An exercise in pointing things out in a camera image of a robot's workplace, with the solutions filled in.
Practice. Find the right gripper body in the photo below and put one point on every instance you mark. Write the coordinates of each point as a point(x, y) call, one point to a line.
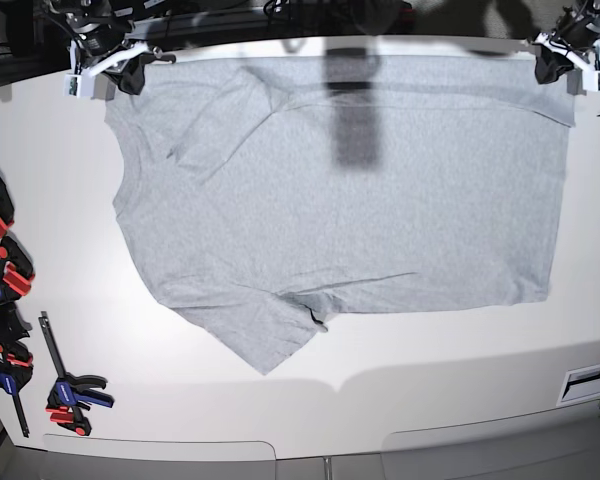
point(84, 65)

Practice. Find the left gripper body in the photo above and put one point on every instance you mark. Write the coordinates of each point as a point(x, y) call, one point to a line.
point(584, 53)

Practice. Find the grey T-shirt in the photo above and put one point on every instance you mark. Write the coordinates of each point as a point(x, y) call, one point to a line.
point(261, 194)

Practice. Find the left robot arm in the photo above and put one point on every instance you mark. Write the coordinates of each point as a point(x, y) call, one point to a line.
point(578, 21)

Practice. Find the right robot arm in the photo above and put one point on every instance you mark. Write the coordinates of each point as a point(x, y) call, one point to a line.
point(101, 43)

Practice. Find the blue red bar clamp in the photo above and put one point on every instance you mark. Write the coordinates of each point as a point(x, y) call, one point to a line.
point(16, 270)

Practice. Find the black blue bar clamp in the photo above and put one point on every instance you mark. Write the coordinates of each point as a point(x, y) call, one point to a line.
point(16, 361)

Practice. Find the white label card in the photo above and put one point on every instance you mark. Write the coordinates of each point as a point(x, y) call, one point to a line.
point(580, 385)

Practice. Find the small blue bar clamp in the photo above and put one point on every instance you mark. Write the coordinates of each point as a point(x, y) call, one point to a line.
point(71, 395)

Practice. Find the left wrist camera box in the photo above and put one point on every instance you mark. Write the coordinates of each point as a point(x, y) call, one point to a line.
point(582, 82)

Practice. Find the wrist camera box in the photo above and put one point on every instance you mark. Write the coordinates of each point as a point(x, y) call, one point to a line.
point(79, 86)
point(582, 82)

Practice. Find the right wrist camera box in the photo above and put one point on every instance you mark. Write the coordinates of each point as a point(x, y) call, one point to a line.
point(79, 86)

